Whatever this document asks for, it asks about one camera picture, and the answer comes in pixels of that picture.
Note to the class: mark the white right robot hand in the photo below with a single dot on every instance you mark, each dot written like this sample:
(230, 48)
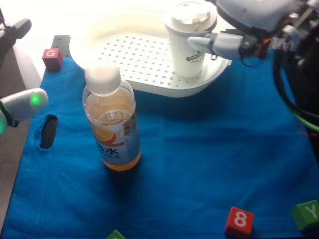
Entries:
(224, 44)

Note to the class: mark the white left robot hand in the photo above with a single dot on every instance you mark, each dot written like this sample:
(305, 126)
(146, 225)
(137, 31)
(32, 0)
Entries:
(22, 104)

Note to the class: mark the white paper coffee cup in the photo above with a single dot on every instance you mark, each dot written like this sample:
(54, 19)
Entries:
(185, 49)

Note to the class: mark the orange juice bottle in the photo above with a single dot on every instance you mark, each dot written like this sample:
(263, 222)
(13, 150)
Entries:
(112, 124)

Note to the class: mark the white perforated plastic tray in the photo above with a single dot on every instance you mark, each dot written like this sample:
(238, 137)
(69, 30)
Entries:
(139, 62)

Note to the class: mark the red block letter G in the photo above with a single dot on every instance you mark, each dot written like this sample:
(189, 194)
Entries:
(52, 58)

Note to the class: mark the blue cloth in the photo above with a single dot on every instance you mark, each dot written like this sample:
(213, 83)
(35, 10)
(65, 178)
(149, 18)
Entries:
(199, 161)

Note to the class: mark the green block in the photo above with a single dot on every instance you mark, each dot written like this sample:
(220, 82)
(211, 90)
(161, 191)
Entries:
(115, 235)

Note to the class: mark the red block number 8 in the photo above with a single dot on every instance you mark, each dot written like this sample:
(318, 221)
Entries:
(239, 220)

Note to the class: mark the green block letter Y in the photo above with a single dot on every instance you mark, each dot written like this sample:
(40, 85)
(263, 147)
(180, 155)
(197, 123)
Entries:
(307, 215)

